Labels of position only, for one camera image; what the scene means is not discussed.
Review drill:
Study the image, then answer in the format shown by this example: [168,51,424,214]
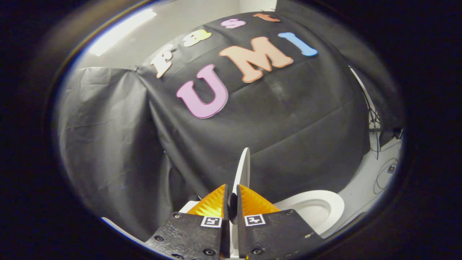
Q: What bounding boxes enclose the white toilet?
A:
[179,190,345,239]

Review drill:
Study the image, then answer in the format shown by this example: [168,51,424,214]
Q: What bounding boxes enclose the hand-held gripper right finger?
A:
[236,184,325,260]

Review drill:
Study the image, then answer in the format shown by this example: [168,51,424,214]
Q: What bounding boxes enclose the tangle of floor cables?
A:
[373,157,400,195]

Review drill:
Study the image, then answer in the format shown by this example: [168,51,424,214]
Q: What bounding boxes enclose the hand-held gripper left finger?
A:
[144,183,231,260]

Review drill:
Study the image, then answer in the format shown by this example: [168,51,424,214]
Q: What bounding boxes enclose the black backdrop cloth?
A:
[58,0,405,242]

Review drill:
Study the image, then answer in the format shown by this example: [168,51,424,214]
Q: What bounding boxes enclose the black tripod stand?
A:
[348,65,384,160]

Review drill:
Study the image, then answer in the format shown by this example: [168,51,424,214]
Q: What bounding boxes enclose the white toilet lid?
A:
[230,147,251,260]

